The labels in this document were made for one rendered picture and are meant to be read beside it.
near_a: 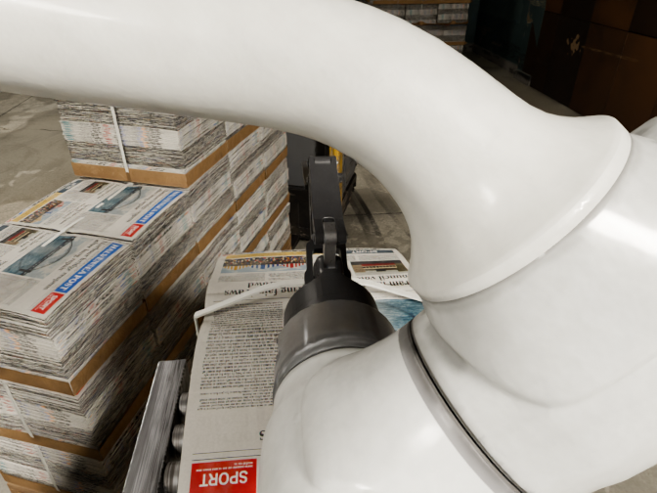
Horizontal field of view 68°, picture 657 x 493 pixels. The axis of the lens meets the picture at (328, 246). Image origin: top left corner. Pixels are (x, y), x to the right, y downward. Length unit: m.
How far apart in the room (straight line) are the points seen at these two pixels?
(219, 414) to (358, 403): 0.31
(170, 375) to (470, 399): 0.75
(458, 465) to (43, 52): 0.21
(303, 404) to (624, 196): 0.17
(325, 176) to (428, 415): 0.26
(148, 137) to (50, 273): 0.48
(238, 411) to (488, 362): 0.36
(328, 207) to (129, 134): 1.15
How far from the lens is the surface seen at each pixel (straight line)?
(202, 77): 0.19
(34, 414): 1.39
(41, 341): 1.15
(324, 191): 0.41
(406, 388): 0.21
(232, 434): 0.51
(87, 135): 1.59
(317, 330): 0.31
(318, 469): 0.22
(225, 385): 0.53
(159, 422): 0.85
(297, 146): 2.70
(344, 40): 0.18
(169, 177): 1.48
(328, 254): 0.38
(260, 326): 0.58
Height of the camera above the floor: 1.43
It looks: 32 degrees down
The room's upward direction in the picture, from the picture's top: straight up
